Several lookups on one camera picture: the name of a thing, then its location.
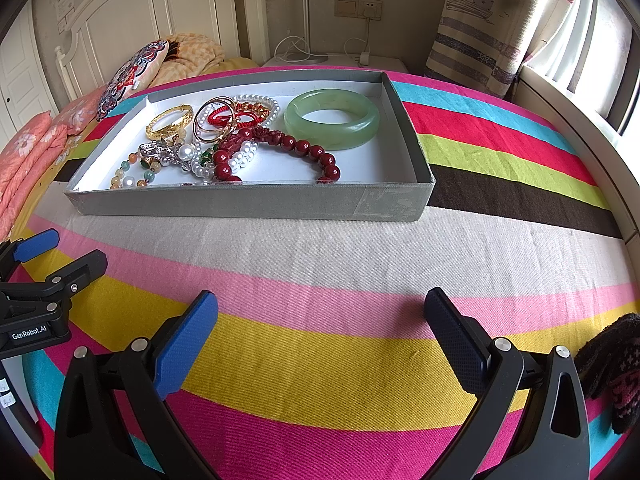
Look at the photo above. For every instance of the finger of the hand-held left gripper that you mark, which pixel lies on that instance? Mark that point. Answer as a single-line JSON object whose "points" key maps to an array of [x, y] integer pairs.
{"points": [[85, 267], [35, 246]]}

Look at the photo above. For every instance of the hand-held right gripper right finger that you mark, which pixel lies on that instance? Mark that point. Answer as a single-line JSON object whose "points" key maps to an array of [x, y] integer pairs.
{"points": [[450, 340]]}

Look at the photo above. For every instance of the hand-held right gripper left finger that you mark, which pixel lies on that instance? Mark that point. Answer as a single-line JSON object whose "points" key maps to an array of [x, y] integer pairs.
{"points": [[185, 340]]}

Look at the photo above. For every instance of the silver brooch with pearl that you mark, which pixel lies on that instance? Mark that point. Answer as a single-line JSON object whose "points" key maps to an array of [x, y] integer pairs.
{"points": [[160, 152]]}

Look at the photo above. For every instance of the gold bangle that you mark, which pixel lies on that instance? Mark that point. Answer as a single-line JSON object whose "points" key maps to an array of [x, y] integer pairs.
{"points": [[165, 132]]}

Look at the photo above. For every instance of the green jade pendant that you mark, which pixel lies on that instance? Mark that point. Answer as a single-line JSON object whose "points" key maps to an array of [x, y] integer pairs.
{"points": [[205, 159]]}

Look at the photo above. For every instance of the grey cardboard box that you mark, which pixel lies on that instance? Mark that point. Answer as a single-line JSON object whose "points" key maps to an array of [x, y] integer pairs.
{"points": [[300, 200]]}

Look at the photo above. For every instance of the green jade bangle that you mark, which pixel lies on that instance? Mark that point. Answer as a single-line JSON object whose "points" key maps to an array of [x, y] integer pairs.
{"points": [[330, 136]]}

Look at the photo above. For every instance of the pink floral quilt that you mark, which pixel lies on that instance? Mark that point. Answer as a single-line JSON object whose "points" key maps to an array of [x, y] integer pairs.
{"points": [[30, 150]]}

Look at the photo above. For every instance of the colourful striped cloth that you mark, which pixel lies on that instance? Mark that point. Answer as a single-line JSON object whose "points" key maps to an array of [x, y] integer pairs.
{"points": [[350, 360]]}

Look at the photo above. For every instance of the black knitted glove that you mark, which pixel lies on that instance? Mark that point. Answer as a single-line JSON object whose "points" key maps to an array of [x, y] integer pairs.
{"points": [[610, 360]]}

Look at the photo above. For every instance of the white door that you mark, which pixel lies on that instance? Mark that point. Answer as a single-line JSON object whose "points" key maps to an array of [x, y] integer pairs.
{"points": [[20, 85]]}

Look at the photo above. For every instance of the round patterned cushion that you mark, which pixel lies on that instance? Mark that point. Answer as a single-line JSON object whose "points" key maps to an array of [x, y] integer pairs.
{"points": [[130, 77]]}

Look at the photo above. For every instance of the orange checked blanket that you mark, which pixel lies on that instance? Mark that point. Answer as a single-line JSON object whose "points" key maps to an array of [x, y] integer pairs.
{"points": [[195, 55]]}

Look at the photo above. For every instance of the white window sill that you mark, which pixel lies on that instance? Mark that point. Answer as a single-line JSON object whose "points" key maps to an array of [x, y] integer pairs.
{"points": [[565, 115]]}

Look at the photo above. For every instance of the yellow floral bedsheet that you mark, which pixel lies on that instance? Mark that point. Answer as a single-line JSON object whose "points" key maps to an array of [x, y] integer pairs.
{"points": [[240, 64]]}

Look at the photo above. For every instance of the white wooden headboard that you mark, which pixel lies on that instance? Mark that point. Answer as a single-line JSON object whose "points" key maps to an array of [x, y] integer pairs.
{"points": [[175, 5]]}

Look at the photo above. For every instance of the white nightstand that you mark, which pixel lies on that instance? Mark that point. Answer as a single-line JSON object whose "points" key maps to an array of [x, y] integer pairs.
{"points": [[385, 62]]}

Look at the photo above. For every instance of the printed beige curtain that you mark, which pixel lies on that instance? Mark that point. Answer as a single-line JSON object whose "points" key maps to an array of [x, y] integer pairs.
{"points": [[470, 35]]}

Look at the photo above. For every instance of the window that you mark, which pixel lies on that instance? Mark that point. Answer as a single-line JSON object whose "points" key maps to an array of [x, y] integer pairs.
{"points": [[631, 85]]}

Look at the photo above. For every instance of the white sheer curtain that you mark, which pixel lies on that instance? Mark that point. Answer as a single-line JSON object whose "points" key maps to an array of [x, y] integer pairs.
{"points": [[580, 35]]}

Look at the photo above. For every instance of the white floor lamp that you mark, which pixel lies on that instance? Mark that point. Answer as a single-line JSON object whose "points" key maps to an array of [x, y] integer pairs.
{"points": [[305, 10]]}

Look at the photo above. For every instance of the beige wall socket panel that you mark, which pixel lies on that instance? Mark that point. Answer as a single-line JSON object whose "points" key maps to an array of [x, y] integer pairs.
{"points": [[357, 8]]}

